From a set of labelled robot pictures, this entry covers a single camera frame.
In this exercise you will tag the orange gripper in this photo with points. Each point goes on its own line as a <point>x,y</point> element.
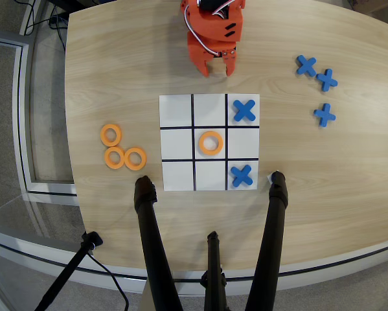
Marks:
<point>203,52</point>

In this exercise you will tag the blue foam cross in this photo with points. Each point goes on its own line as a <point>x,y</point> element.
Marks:
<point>324,115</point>
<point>242,176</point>
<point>306,65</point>
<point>244,110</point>
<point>326,80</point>

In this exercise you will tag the white tic-tac-toe board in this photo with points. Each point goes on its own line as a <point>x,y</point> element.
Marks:
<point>177,142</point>

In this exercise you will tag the white paper sticker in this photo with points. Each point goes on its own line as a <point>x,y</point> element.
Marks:
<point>269,178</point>

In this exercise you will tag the thin black tripod leg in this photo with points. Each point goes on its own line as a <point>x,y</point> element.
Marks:
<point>214,259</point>

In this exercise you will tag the black pole with clamp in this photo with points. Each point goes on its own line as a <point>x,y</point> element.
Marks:
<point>67,272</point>

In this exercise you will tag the white metal floor frame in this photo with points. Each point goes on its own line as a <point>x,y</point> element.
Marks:
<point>22,113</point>

